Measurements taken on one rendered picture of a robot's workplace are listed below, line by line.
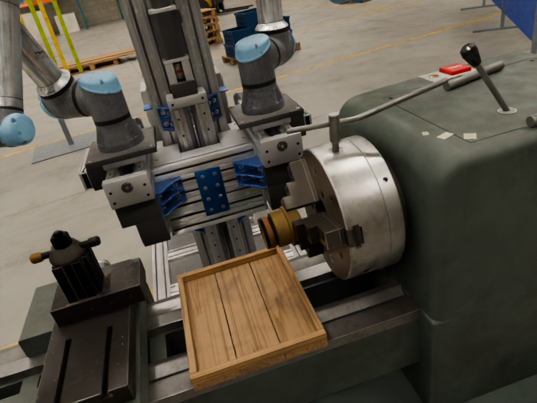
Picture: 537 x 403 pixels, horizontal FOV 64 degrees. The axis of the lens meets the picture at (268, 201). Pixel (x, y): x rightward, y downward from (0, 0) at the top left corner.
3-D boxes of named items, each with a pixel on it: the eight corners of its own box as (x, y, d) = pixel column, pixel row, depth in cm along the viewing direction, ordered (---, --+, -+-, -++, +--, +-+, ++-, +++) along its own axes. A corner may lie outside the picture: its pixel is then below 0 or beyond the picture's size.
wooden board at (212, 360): (281, 255, 126) (279, 244, 124) (328, 345, 95) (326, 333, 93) (180, 286, 122) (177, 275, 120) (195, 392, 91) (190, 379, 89)
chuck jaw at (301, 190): (327, 201, 104) (312, 155, 106) (332, 196, 100) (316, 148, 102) (284, 213, 103) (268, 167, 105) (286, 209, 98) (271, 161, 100)
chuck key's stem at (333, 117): (332, 165, 93) (329, 117, 87) (330, 161, 95) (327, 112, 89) (342, 164, 93) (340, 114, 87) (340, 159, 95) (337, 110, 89)
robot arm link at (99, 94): (117, 121, 133) (101, 77, 126) (81, 124, 137) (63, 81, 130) (136, 107, 143) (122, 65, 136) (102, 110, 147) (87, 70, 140)
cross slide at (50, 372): (136, 270, 121) (131, 258, 119) (135, 399, 85) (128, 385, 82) (70, 290, 119) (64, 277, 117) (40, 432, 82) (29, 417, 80)
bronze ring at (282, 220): (289, 195, 102) (252, 208, 101) (303, 213, 94) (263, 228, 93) (296, 227, 106) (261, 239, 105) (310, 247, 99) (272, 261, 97)
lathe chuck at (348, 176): (335, 219, 124) (327, 118, 106) (390, 296, 98) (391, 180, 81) (305, 228, 123) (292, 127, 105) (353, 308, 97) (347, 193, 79)
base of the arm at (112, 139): (101, 141, 150) (89, 114, 145) (144, 130, 152) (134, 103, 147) (97, 157, 137) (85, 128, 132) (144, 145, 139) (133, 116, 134)
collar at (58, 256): (88, 240, 102) (83, 229, 100) (84, 259, 95) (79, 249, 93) (53, 250, 100) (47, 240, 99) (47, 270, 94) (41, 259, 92)
